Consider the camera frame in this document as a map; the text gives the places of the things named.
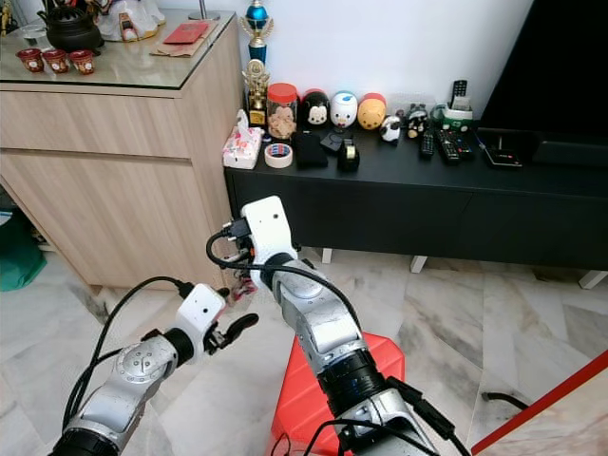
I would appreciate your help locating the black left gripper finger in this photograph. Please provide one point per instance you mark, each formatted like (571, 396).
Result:
(240, 326)

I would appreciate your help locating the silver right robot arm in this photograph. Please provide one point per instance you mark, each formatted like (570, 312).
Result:
(328, 328)

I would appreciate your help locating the white console leg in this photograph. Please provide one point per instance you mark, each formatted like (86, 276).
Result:
(593, 279)
(325, 256)
(420, 264)

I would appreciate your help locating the white tape roll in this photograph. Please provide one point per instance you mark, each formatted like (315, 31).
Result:
(267, 157)

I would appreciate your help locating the pink white tissue pack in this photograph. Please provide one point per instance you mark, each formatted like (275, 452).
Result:
(242, 150)

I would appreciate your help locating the red plastic stool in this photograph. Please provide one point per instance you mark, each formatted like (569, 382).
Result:
(309, 408)

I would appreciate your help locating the black pouch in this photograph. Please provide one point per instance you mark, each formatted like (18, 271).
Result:
(311, 150)

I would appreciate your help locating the snack jar with red lid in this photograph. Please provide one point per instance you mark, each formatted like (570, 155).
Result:
(282, 117)

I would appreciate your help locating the light wooden cabinet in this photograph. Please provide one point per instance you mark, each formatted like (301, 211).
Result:
(114, 199)

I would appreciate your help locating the black tape dispenser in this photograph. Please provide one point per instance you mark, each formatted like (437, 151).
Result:
(349, 159)

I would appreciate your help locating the small black box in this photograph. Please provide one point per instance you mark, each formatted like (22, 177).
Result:
(332, 142)

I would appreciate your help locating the black mouse plush toy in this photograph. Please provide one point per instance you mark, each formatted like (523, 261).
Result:
(314, 111)

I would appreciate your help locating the small gold trophy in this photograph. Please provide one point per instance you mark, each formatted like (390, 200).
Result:
(256, 93)

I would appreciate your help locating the white plush toy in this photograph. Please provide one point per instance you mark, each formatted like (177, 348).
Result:
(344, 109)

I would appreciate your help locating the orange plush toy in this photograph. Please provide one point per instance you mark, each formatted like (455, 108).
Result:
(371, 113)

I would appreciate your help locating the black low TV console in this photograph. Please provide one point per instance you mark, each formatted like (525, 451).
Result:
(427, 217)

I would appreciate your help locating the small panda toy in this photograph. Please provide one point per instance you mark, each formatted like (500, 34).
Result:
(390, 129)

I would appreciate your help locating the slim black remote control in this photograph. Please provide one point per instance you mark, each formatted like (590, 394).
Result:
(427, 145)

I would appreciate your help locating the brown paper envelope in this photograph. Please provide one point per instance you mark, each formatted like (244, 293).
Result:
(217, 36)

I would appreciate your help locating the small black white figure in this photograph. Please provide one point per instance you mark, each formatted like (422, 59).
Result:
(415, 122)

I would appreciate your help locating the red envelope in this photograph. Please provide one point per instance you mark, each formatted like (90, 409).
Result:
(185, 33)

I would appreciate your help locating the green bag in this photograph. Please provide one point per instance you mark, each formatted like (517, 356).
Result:
(14, 256)

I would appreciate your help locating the wide black remote control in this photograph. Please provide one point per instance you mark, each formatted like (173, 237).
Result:
(449, 148)

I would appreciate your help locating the blue and gold trophy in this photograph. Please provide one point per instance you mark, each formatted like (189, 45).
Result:
(256, 16)

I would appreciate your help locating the silver stand base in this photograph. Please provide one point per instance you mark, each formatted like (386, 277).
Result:
(202, 16)

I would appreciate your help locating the small red cup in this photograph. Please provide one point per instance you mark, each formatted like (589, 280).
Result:
(83, 63)
(29, 61)
(56, 62)

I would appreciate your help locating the green white phone cradle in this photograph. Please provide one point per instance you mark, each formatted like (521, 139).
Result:
(454, 120)

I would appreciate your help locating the white ceramic figurine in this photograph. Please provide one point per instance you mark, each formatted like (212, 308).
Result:
(138, 19)

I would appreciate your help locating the black iron teapot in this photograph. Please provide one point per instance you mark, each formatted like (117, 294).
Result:
(74, 33)

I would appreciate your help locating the flat black set-top box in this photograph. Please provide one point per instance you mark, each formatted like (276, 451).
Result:
(508, 150)

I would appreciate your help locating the marble pattern board red edge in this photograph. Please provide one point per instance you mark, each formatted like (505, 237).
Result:
(541, 400)

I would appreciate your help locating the black soundbar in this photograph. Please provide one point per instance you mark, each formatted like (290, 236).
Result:
(575, 154)

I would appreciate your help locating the black television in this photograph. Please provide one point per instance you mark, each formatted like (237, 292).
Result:
(560, 66)

